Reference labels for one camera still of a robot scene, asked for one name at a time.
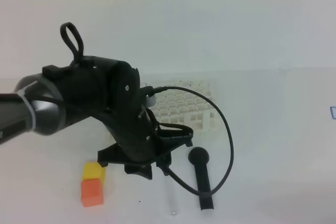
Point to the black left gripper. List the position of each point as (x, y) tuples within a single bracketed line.
[(140, 138)]

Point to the clear glass test tube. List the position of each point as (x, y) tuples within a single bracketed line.
[(171, 196)]

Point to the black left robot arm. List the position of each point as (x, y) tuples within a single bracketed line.
[(104, 89)]

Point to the white plastic test tube rack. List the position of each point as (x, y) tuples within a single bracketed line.
[(180, 107)]

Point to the yellow foam cube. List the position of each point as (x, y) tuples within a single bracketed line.
[(93, 170)]

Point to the orange foam cube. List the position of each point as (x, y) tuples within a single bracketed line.
[(91, 192)]

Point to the black round-headed scoop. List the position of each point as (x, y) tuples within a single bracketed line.
[(199, 158)]

